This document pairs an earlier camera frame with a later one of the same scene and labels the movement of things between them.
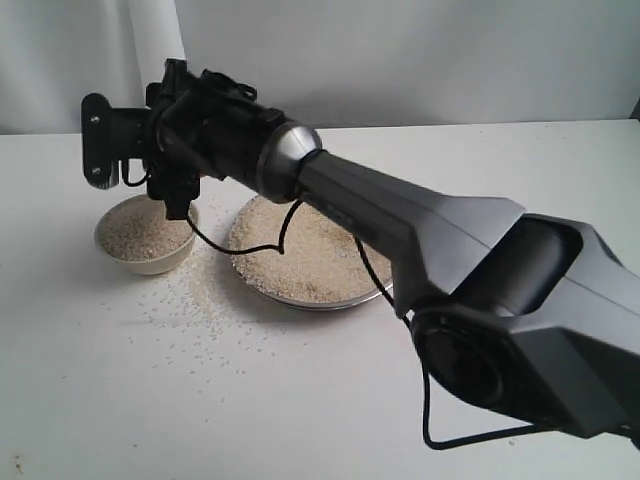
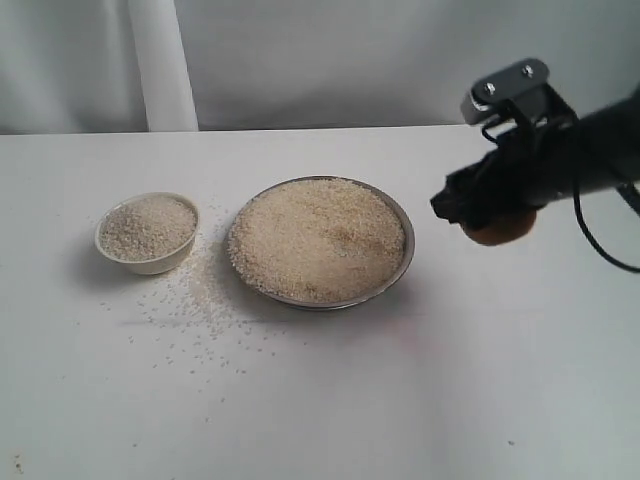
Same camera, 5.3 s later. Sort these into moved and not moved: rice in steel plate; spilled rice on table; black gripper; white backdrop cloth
Moved: black gripper
Not moved: spilled rice on table; rice in steel plate; white backdrop cloth
